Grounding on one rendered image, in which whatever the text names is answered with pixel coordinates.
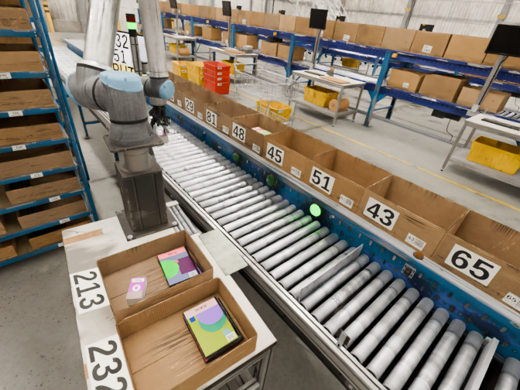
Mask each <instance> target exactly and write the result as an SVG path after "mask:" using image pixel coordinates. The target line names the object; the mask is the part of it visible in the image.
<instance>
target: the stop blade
mask: <svg viewBox="0 0 520 390"><path fill-rule="evenodd" d="M362 247H363V244H362V245H360V246H358V247H357V248H356V249H354V250H353V251H352V252H350V253H349V254H348V255H346V256H345V257H343V258H342V259H341V260H340V261H338V262H337V263H335V264H334V265H332V266H331V267H329V268H328V269H327V270H326V271H325V272H323V273H321V274H320V275H318V276H317V277H316V278H315V279H313V280H312V281H311V282H309V283H308V284H306V285H305V286H304V287H303V288H302V289H301V293H300V295H299V300H298V301H299V302H300V301H301V300H302V299H304V298H305V297H306V296H308V295H309V294H310V293H311V292H313V291H314V290H315V289H317V288H318V287H319V286H321V285H322V284H324V283H325V282H326V281H327V280H328V279H330V278H331V277H332V276H334V275H335V274H337V273H338V272H339V271H340V270H341V269H343V268H344V267H345V266H347V265H348V264H350V263H351V262H352V261H353V260H355V259H356V258H357V257H358V256H359V254H360V252H361V249H362Z"/></svg>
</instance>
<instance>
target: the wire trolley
mask: <svg viewBox="0 0 520 390"><path fill-rule="evenodd" d="M235 64H260V63H234V67H235V71H237V72H238V73H241V75H242V74H243V77H241V76H240V77H235V78H236V84H235V86H236V95H235V101H236V102H237V91H238V87H239V88H241V87H242V88H241V89H242V90H244V91H247V90H245V89H243V88H246V89H248V90H249V91H247V92H248V93H250V94H253V93H252V92H250V91H254V92H255V93H254V94H253V95H254V96H257V97H259V96H261V97H259V98H260V106H252V107H249V108H253V107H256V109H253V110H256V111H257V107H259V111H258V112H259V113H260V112H261V107H262V106H261V103H262V99H263V100H265V101H267V100H268V101H267V102H268V109H266V108H265V109H266V110H267V112H266V113H267V115H266V116H268V117H269V116H270V113H269V111H270V110H269V102H273V101H275V100H272V99H277V101H290V100H295V105H294V110H293V116H292V121H289V120H287V119H285V118H283V119H285V120H287V121H289V122H290V123H285V125H286V124H288V126H289V124H291V127H293V119H294V114H295V110H296V101H297V100H299V98H298V97H297V94H296V97H295V93H296V91H293V90H292V91H290V94H291V92H292V93H293V92H294V96H292V95H290V94H289V93H287V88H288V83H287V88H286V92H285V87H286V84H284V81H283V84H282V83H278V81H277V84H274V81H273V84H270V83H269V81H268V83H266V82H264V81H262V80H259V79H257V78H254V75H253V77H252V76H249V75H247V74H244V70H237V68H236V66H235ZM260 66H261V68H262V65H261V64H260ZM261 70H263V68H262V69H261ZM239 71H243V73H242V72H239ZM249 71H250V70H248V72H249ZM259 71H260V70H258V74H259ZM264 71H267V70H264ZM256 72H257V70H256ZM268 72H269V73H272V75H273V74H275V73H273V72H270V71H267V73H268ZM244 75H245V77H244ZM275 75H278V74H275ZM246 76H248V78H249V77H250V84H249V83H248V82H247V80H246ZM279 76H280V77H282V78H283V77H284V76H281V75H278V78H279ZM237 78H240V80H239V84H237ZM241 78H243V79H245V80H246V84H243V82H244V81H243V82H242V84H240V83H241ZM251 78H253V80H254V81H255V86H253V88H251V87H249V86H252V85H254V84H253V83H252V82H251ZM284 78H286V79H288V80H292V79H289V78H287V77H284ZM256 80H257V81H260V84H259V83H256ZM293 81H294V83H293ZM261 82H263V83H265V84H263V83H261ZM295 82H296V83H295ZM266 84H267V85H266ZM289 84H290V85H291V84H295V85H297V84H298V88H299V84H301V83H300V82H298V81H296V80H292V83H290V82H289ZM238 85H239V86H238ZM264 85H265V86H264ZM272 85H273V86H274V85H275V86H276V85H282V89H283V85H285V87H284V92H282V90H281V88H280V90H277V87H275V88H273V87H272ZM240 86H241V87H240ZM256 86H257V88H256ZM266 86H267V87H270V86H271V87H270V88H272V90H270V89H268V88H267V87H266ZM254 87H255V88H256V89H257V90H256V89H254ZM258 87H259V88H261V89H260V91H258V90H259V89H258ZM262 89H263V90H262ZM273 89H275V90H276V91H278V92H276V91H274V90H273ZM264 90H266V91H267V93H266V92H264ZM262 91H263V92H262ZM268 91H270V92H272V93H268ZM279 91H280V92H279ZM257 92H258V93H257ZM256 93H257V94H256ZM260 93H261V95H260ZM282 93H283V94H282ZM263 94H265V95H266V94H267V95H271V96H273V97H267V96H263ZM274 94H278V95H280V94H281V95H280V96H277V95H274ZM284 95H285V97H284ZM281 96H282V97H281ZM286 96H289V97H291V98H287V97H286ZM263 97H265V98H266V99H265V98H263ZM274 97H279V98H282V99H279V98H274ZM267 98H269V99H270V98H271V99H270V100H269V99H267ZM283 98H285V99H286V100H283ZM292 98H293V99H292ZM294 98H295V99H294ZM262 108H263V107H262ZM270 112H271V113H273V114H275V115H276V113H274V112H272V111H270ZM261 113H262V112H261ZM262 114H264V113H262ZM264 115H265V114H264ZM278 116H279V115H278ZM274 117H275V116H274ZM279 117H280V119H281V118H282V117H281V116H279ZM270 118H271V117H270ZM280 119H279V120H280ZM277 121H278V118H277Z"/></svg>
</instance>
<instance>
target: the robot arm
mask: <svg viewBox="0 0 520 390"><path fill-rule="evenodd" d="M120 4H121V0H89V6H88V13H87V26H86V33H85V41H84V54H83V59H82V60H80V61H78V62H77V65H76V71H74V72H73V73H71V74H69V75H68V77H67V79H66V91H67V94H68V96H69V97H70V99H71V100H72V101H73V102H74V103H76V104H78V105H80V106H82V107H84V108H88V109H94V110H98V111H106V112H108V115H109V118H110V123H111V125H110V130H109V135H108V137H109V142H110V143H111V144H113V145H119V146H135V145H144V144H147V143H149V142H152V141H153V140H155V138H156V135H155V133H156V134H157V135H158V131H157V128H158V127H159V126H162V127H163V131H164V132H165V134H167V135H168V133H170V131H169V129H168V125H170V122H169V120H168V119H169V116H168V115H166V114H165V109H166V103H167V102H166V100H169V99H170V98H172V97H173V95H174V92H175V87H174V84H173V82H172V81H171V80H169V75H168V70H167V63H166V52H165V46H164V39H163V28H162V22H161V15H160V9H159V0H138V4H139V13H140V19H141V24H142V32H143V37H144V43H145V51H146V56H147V61H148V66H149V71H148V72H147V73H146V76H142V77H140V76H139V75H138V74H136V73H132V72H129V71H123V70H113V68H112V66H113V59H114V53H115V41H116V35H117V28H118V17H119V10H120ZM145 97H149V100H150V104H152V106H153V108H152V109H151V110H150V111H149V116H152V118H151V122H150V124H149V121H148V116H147V111H146V106H145Z"/></svg>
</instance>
